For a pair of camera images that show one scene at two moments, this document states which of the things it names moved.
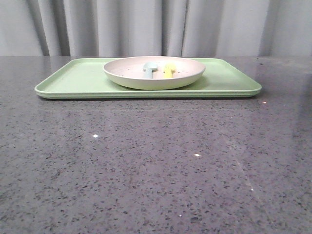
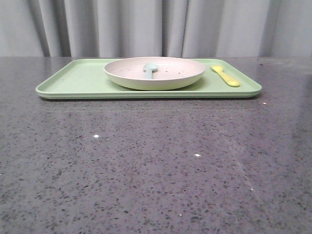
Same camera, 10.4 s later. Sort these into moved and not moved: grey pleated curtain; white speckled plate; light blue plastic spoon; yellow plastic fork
Moved: yellow plastic fork
Not moved: white speckled plate; light blue plastic spoon; grey pleated curtain
